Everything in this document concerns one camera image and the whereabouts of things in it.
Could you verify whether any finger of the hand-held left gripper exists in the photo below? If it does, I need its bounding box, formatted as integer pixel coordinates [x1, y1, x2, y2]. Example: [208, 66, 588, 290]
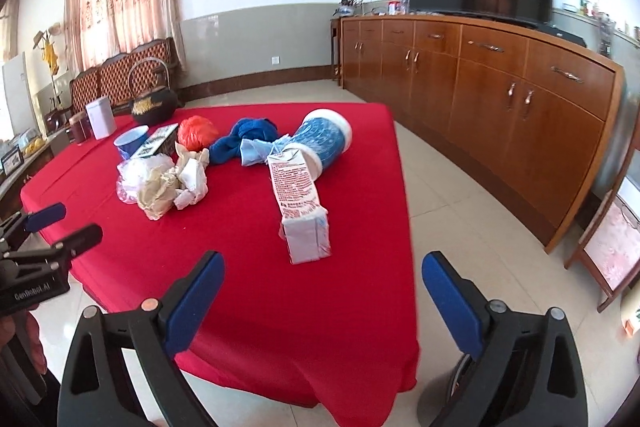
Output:
[0, 202, 67, 249]
[7, 224, 104, 269]

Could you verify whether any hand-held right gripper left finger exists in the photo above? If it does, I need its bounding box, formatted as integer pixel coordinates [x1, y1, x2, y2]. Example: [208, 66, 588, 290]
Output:
[56, 251, 226, 427]

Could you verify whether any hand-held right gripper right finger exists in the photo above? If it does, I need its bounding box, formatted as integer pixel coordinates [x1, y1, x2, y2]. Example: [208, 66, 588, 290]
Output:
[421, 251, 591, 427]

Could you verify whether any orange plastic bag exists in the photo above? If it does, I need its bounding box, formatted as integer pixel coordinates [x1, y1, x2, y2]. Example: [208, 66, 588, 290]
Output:
[177, 116, 221, 151]

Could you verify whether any light blue plastic bag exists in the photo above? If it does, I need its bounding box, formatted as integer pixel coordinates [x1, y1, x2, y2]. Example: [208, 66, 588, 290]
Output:
[240, 136, 301, 168]

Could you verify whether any clear crumpled plastic bag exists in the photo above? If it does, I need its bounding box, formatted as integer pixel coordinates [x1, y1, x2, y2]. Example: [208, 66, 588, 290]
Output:
[116, 155, 173, 205]

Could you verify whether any red tablecloth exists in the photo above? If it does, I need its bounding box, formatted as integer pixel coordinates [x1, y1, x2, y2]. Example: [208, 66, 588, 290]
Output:
[20, 102, 421, 413]

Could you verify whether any beige crumpled paper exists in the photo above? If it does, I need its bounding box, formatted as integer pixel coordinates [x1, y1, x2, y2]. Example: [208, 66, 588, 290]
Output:
[137, 164, 182, 221]

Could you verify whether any brown jar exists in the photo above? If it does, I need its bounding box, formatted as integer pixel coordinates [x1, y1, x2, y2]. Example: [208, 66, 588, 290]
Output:
[68, 111, 93, 144]

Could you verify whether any blue paper cup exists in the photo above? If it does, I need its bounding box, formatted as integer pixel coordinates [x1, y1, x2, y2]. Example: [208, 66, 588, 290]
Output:
[113, 125, 151, 158]

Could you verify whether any white canister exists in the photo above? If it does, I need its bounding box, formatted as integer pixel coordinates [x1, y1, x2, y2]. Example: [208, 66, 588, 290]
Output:
[85, 96, 117, 140]

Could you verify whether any white crumpled paper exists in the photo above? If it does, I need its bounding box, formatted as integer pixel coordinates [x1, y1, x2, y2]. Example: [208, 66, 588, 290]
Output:
[172, 147, 210, 210]

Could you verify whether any white refrigerator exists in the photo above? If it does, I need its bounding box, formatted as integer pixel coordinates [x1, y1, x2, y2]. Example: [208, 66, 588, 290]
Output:
[0, 52, 41, 142]

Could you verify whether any black and white box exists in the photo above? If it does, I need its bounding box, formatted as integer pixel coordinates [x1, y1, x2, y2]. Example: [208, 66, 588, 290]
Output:
[131, 123, 180, 159]

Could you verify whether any white milk carton red print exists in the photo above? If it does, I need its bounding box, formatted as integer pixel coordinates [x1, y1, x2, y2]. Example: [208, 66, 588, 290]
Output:
[266, 146, 332, 265]

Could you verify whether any wooden bench with padded back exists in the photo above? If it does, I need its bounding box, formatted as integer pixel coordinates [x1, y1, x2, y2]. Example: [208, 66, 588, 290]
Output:
[69, 38, 176, 118]

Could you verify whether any black iron teapot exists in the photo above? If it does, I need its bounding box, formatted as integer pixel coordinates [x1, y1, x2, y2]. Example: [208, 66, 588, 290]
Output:
[127, 59, 177, 125]

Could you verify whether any yellow hanging garment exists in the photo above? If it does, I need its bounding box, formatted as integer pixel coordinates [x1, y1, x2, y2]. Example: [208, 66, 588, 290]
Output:
[32, 23, 63, 75]

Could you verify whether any dark blue cloth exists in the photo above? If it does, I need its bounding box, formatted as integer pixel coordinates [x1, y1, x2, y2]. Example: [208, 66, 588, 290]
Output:
[209, 117, 279, 166]

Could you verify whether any blue patterned white paper tub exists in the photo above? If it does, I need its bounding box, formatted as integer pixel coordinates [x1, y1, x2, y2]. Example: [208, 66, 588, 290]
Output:
[287, 108, 354, 180]

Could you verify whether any long wooden cabinet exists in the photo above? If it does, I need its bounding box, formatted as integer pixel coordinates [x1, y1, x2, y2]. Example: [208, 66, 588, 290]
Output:
[340, 14, 627, 254]

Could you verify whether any black set-top box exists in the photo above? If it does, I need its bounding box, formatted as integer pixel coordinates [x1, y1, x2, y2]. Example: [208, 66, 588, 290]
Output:
[537, 23, 586, 48]

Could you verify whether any dark picture frame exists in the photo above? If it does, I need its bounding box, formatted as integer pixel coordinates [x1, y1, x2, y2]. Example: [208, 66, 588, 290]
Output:
[0, 146, 25, 178]

